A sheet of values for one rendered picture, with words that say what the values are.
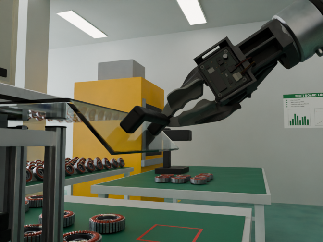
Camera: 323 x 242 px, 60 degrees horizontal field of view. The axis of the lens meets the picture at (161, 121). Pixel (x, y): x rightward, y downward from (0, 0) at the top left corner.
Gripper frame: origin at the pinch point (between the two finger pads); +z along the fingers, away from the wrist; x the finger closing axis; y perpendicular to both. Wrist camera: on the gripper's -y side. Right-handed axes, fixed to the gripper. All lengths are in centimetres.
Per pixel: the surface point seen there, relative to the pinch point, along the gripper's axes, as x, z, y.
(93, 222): 7, 43, -32
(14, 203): -3.0, 37.3, -2.6
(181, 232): 22, 23, -41
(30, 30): -283, 172, -266
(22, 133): -10.5, 22.5, 5.1
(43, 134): -10.5, 22.5, 0.1
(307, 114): 9, -108, -493
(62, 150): -7.4, 23.3, -4.4
